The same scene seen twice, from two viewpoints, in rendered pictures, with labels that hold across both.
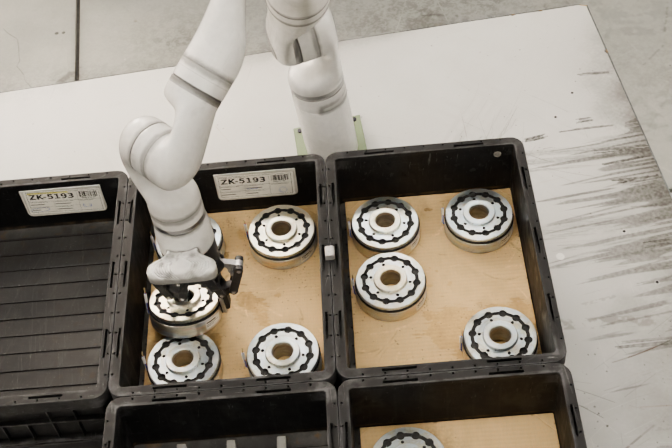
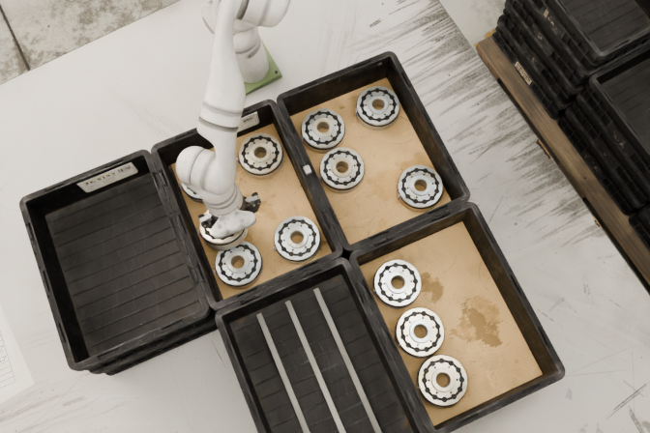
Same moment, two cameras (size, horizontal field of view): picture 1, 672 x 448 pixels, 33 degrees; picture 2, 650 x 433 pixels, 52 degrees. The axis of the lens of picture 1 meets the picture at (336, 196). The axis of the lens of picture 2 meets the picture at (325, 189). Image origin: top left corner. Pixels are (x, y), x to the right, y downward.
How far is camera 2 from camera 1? 54 cm
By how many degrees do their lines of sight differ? 25
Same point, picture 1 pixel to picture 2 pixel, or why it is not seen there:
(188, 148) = (230, 166)
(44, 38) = not seen: outside the picture
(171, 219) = (221, 202)
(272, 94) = (193, 35)
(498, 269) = (399, 136)
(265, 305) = (269, 205)
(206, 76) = (228, 116)
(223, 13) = (227, 71)
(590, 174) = (417, 41)
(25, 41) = not seen: outside the picture
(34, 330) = (128, 269)
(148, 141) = (201, 170)
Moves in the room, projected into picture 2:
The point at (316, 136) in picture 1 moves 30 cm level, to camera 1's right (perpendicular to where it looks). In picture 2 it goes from (247, 70) to (352, 22)
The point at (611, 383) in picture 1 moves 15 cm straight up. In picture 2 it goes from (472, 178) to (485, 156)
